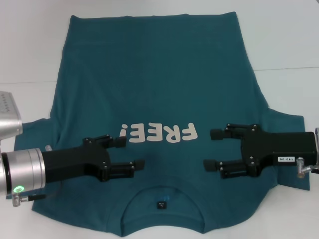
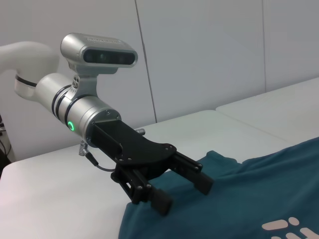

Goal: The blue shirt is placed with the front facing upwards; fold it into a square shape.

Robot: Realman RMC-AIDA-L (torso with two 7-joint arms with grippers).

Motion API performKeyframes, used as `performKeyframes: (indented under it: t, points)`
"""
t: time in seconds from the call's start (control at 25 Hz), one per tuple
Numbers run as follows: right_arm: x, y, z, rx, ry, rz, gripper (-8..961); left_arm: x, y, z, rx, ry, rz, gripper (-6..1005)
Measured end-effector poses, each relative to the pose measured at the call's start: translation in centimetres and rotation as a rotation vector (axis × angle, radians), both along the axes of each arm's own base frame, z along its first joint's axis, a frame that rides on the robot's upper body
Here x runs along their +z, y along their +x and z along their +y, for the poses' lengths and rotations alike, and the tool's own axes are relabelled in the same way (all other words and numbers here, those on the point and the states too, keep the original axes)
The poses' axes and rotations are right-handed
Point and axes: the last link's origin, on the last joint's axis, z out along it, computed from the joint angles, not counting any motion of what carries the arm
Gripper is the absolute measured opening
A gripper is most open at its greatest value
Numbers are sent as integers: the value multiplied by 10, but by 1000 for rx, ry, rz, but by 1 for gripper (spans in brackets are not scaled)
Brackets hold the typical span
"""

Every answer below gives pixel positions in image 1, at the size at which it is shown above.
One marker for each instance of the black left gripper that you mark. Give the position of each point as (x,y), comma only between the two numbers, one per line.
(74,161)

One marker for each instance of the small silver flange plug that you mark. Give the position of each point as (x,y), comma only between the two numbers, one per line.
(48,148)

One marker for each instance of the teal FREE print t-shirt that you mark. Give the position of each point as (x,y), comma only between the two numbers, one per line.
(159,74)

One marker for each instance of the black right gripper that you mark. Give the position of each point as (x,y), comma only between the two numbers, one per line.
(279,147)

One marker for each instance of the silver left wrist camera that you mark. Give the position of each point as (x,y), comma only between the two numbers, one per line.
(8,117)

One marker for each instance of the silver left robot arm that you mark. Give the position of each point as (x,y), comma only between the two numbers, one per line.
(22,171)

